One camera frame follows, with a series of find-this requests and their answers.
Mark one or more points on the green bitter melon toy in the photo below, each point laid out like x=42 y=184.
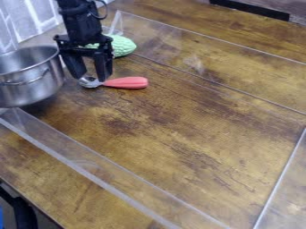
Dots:
x=124 y=46

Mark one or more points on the stainless steel pot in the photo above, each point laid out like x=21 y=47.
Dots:
x=31 y=75

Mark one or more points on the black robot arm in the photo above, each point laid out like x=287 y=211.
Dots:
x=85 y=40

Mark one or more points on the black table leg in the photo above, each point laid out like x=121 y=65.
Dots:
x=25 y=213

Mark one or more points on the black bar at back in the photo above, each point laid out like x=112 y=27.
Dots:
x=252 y=9

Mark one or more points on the pink handled metal spoon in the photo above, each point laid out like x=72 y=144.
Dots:
x=120 y=83

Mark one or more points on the clear acrylic barrier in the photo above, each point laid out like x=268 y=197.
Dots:
x=201 y=152

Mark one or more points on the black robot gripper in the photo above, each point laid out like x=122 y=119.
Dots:
x=97 y=47

